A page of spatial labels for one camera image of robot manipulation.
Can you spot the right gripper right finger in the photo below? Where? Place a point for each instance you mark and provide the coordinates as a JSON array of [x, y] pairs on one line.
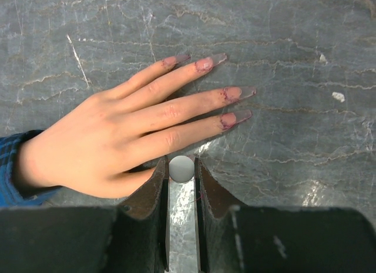
[[232, 236]]

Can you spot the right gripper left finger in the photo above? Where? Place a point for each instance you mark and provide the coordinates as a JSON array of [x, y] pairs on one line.
[[132, 236]]

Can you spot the blue plaid sleeve forearm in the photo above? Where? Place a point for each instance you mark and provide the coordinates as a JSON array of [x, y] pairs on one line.
[[13, 191]]

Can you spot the mannequin hand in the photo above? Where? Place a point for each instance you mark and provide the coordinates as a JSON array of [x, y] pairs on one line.
[[95, 148]]

